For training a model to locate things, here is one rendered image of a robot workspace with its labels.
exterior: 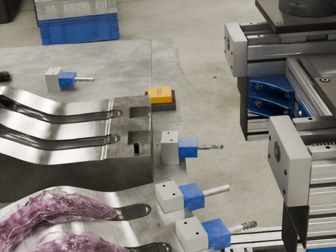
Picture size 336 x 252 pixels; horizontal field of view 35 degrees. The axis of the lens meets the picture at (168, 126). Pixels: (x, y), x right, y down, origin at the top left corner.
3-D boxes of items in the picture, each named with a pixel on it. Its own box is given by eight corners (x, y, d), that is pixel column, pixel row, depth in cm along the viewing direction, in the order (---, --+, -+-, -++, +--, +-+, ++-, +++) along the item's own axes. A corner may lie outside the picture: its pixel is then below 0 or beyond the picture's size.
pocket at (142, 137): (151, 145, 110) (150, 130, 109) (151, 159, 106) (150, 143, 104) (129, 146, 110) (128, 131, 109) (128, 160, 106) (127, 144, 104)
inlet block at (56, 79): (97, 84, 152) (95, 66, 149) (93, 91, 147) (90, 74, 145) (52, 84, 153) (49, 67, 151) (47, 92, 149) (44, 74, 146)
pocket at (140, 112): (151, 120, 120) (150, 105, 118) (151, 132, 115) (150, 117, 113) (131, 121, 120) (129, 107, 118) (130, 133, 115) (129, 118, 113)
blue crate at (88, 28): (118, 23, 450) (115, -2, 439) (120, 40, 414) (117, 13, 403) (45, 30, 445) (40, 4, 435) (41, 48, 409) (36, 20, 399)
